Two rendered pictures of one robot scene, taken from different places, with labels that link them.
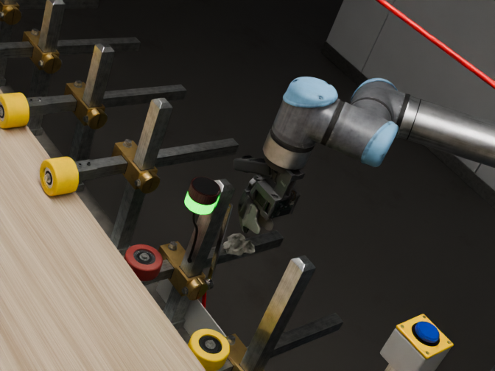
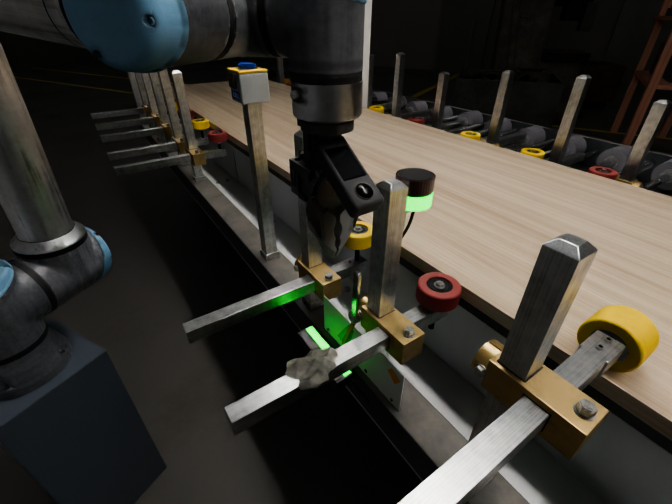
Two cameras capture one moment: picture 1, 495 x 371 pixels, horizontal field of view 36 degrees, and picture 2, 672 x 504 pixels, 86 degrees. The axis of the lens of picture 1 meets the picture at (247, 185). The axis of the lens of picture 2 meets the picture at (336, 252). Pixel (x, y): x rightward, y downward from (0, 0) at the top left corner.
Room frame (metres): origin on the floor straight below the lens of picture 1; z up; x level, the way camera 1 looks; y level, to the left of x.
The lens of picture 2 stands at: (1.76, 0.10, 1.32)
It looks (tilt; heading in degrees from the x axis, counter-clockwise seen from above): 33 degrees down; 196
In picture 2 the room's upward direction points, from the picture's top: straight up
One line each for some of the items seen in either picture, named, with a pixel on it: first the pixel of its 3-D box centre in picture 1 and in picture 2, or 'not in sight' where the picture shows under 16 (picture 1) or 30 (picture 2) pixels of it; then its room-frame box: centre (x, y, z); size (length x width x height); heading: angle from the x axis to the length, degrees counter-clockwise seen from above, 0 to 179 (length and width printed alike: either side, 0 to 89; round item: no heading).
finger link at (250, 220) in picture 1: (251, 223); (335, 224); (1.28, -0.04, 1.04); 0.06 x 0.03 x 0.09; 50
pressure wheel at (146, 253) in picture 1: (138, 274); (435, 305); (1.21, 0.14, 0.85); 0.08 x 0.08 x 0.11
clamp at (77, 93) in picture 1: (85, 105); not in sight; (1.60, 0.45, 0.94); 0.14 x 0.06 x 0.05; 50
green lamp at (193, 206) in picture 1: (200, 200); (412, 196); (1.23, 0.07, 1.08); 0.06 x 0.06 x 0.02
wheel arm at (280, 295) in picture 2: (268, 349); (285, 294); (1.20, -0.18, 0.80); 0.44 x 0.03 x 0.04; 140
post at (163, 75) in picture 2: not in sight; (174, 120); (0.31, -1.11, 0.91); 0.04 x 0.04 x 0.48; 50
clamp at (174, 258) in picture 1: (180, 271); (388, 325); (1.28, 0.06, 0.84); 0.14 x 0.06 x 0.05; 50
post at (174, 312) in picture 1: (191, 266); (380, 304); (1.27, 0.04, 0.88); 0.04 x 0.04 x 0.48; 50
